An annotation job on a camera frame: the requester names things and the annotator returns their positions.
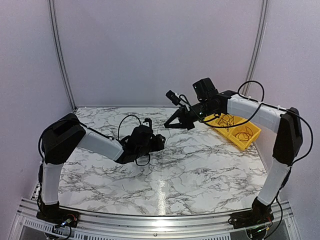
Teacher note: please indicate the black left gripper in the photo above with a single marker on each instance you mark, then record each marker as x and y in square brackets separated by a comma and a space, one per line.
[158, 144]

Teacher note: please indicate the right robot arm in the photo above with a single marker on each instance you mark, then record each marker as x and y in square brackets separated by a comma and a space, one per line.
[285, 122]

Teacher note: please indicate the aluminium front rail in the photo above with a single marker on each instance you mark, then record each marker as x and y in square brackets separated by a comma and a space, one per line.
[106, 226]

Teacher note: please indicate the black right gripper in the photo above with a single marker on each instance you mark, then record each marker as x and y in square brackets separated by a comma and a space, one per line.
[184, 123]

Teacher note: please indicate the yellow three-compartment bin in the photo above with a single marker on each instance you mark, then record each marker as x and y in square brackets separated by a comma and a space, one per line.
[232, 127]

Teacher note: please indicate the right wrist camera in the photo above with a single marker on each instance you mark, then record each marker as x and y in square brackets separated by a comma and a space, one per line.
[175, 98]

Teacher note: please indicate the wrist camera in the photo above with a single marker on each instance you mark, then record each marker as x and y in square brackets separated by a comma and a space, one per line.
[175, 98]
[148, 122]

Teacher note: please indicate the left aluminium corner post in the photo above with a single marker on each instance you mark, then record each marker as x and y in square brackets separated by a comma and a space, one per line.
[59, 54]

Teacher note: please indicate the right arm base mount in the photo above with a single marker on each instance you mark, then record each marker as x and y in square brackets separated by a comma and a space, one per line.
[256, 221]

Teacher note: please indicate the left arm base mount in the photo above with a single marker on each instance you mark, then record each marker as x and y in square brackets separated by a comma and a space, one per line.
[60, 217]

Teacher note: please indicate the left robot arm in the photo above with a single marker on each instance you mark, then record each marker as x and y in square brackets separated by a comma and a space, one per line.
[59, 140]

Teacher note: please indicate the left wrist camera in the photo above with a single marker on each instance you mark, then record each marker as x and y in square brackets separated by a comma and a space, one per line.
[148, 122]

